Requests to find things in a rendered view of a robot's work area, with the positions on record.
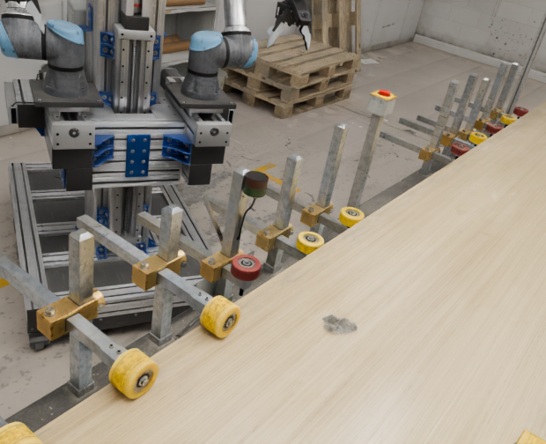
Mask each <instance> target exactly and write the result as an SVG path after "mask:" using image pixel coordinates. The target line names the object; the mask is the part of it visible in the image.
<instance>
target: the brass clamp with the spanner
mask: <svg viewBox="0 0 546 444"><path fill-rule="evenodd" d="M237 255H244V253H243V251H242V250H241V249H240V248H239V252H238V254H237ZM235 256H236V255H234V256H232V257H231V258H230V257H228V256H226V255H224V254H223V253H221V250H220V251H219V252H217V253H216V254H214V255H211V256H209V257H207V258H205V259H204V260H202V262H201V269H200V276H202V277H203V278H206V279H207V280H209V281H210V282H211V283H214V282H216V281H217V280H219V279H220V278H222V276H221V275H222V269H223V267H224V266H226V265H227V264H229V263H230V264H232V259H233V258H234V257H235ZM210 258H214V259H215V262H216V263H215V264H214V265H210V264H208V261H209V259H210Z"/></svg>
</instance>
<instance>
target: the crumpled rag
mask: <svg viewBox="0 0 546 444"><path fill-rule="evenodd" d="M322 320H323V321H324V322H325V323H326V325H324V326H323V328H324V329H325V330H328V331H329V332H331V333H337V334H339V335H342V334H343V333H351V332H352V331H357V329H358V325H357V324H356V323H355V322H351V321H350V320H349V319H347V318H341V319H340V318H338V317H336V316H335V315H333V314H327V315H326V316H324V317H322Z"/></svg>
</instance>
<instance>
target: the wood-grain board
mask: <svg viewBox="0 0 546 444"><path fill-rule="evenodd" d="M233 304H235V305H236V306H238V307H239V308H240V319H239V322H238V323H237V325H236V327H235V328H234V330H233V331H232V332H231V333H230V334H229V335H228V336H226V337H222V338H220V337H217V336H216V335H214V334H213V333H211V332H210V331H209V330H207V329H206V328H205V327H203V326H202V325H199V326H198V327H196V328H195V329H193V330H191V331H189V333H187V334H186V335H184V336H183V337H181V338H179V339H178V340H176V341H174V342H173V343H171V344H169V345H168V346H167V347H166V348H164V349H163V350H161V351H159V352H157V353H156V354H154V355H153V356H151V357H150V359H152V360H153V361H155V362H156V363H157V364H158V366H159V373H158V376H157V379H156V380H155V382H154V383H153V384H152V386H151V387H150V389H149V390H148V391H147V392H145V393H144V394H143V395H142V396H140V397H138V398H135V399H130V398H128V397H126V396H125V395H124V394H123V393H122V392H121V391H120V390H119V389H118V388H116V387H115V386H114V385H113V384H112V383H109V384H108V385H106V386H105V387H104V388H102V389H101V390H99V391H97V392H96V393H94V394H93V395H91V396H89V397H88V398H86V399H85V400H84V401H82V402H81V403H79V404H77V405H76V406H74V407H73V408H71V409H70V410H68V411H66V412H64V414H62V415H61V416H59V417H58V418H56V419H54V420H52V421H51V422H49V423H48V424H46V425H45V426H43V427H42V428H41V429H39V430H37V431H36V432H34V434H35V435H36V436H37V437H38V438H39V439H40V440H41V441H42V442H43V444H513V443H514V442H517V440H518V439H519V437H520V435H521V433H522V432H523V430H525V429H526V430H528V431H530V432H531V433H533V434H535V435H536V436H538V437H540V438H541V439H543V440H545V441H546V101H545V102H543V103H542V104H541V105H539V106H538V107H536V108H534V109H533V110H531V111H530V112H528V113H527V114H525V115H523V116H522V117H521V118H519V119H518V120H516V121H515V122H513V123H511V124H510V125H508V126H506V127H505V128H503V129H502V130H501V131H499V132H498V133H496V134H495V135H493V136H491V137H489V138H488V139H486V140H485V141H483V142H482V143H480V144H479V145H477V146H476V147H474V148H473V149H471V150H470V151H468V152H466V153H465V154H463V155H461V156H460V157H459V158H458V159H456V160H454V161H453V162H451V163H450V164H448V165H446V166H444V167H443V168H441V169H440V170H439V171H438V172H436V173H435V174H432V175H431V176H429V177H428V178H426V179H425V180H423V181H421V182H420V183H418V184H417V185H416V186H414V187H413V188H411V189H409V190H408V191H406V192H405V193H403V194H401V195H400V196H398V197H397V198H396V199H394V200H393V201H391V202H390V203H387V204H386V205H384V206H383V207H381V208H380V209H378V210H377V211H376V212H374V213H372V214H371V215H369V216H368V217H366V218H364V219H363V220H361V221H360V222H358V223H357V224H356V225H354V226H352V227H351V228H349V229H348V230H346V231H345V232H343V233H341V234H339V235H338V236H336V237H335V238H334V239H333V240H331V241H329V242H327V243H326V244H324V245H323V246H321V247H320V248H318V249H316V250H315V251H314V252H313V253H311V254H309V255H307V256H306V257H304V258H303V259H301V260H300V261H298V262H297V263H294V264H293V265H292V266H291V267H289V268H288V269H286V270H284V271H283V272H281V273H279V274H278V275H276V276H275V277H273V278H272V279H271V280H269V281H268V282H266V283H264V284H263V285H261V286H259V287H258V288H256V289H255V290H253V291H252V292H250V293H249V294H247V295H246V296H244V297H243V298H241V299H240V300H238V301H236V302H234V303H233ZM326 315H335V316H336V317H338V318H340V319H341V318H347V319H349V320H350V321H351V322H355V323H356V324H357V325H358V329H357V331H352V332H351V333H343V334H342V335H339V334H337V333H331V332H329V331H328V330H325V329H324V328H323V326H324V325H326V323H325V322H324V321H323V320H322V317H324V316H326Z"/></svg>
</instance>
